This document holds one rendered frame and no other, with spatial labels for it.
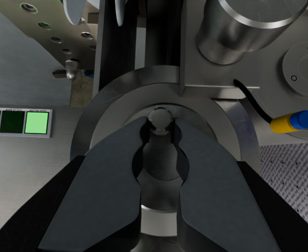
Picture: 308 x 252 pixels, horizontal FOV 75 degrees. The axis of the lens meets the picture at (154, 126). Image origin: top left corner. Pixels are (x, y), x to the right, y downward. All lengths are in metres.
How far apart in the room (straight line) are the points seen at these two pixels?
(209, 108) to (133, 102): 0.06
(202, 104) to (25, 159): 0.49
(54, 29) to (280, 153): 0.44
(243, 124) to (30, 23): 0.39
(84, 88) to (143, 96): 3.09
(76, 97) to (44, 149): 2.69
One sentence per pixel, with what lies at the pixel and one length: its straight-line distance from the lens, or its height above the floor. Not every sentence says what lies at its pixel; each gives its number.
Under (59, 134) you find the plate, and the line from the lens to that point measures 0.54.
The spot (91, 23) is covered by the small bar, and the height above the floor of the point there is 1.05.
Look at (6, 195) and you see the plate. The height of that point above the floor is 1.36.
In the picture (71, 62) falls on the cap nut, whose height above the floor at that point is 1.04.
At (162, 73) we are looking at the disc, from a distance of 0.17.
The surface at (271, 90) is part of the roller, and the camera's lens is 0.20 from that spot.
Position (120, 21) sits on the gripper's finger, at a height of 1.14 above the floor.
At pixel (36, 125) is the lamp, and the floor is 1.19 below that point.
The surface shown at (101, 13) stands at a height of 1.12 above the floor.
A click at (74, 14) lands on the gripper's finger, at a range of 0.20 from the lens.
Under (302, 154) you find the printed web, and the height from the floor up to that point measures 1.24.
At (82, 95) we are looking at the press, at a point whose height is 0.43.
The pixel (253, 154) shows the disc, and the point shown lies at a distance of 0.17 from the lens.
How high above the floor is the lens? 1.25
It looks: 8 degrees down
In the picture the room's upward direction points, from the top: 178 degrees counter-clockwise
